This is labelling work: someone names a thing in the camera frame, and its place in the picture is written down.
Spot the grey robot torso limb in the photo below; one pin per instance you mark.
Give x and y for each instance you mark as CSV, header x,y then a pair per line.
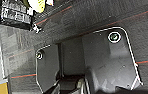
x,y
106,80

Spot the yellow plush toy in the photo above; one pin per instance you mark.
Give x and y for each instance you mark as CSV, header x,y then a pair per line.
x,y
37,4

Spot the black pack with grey print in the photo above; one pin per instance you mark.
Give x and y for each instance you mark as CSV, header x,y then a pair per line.
x,y
15,13

